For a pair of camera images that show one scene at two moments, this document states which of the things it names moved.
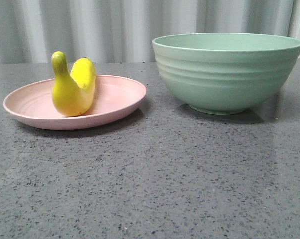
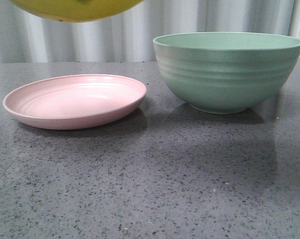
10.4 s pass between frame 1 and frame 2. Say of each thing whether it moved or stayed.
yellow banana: moved
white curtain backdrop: stayed
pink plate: stayed
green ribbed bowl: stayed
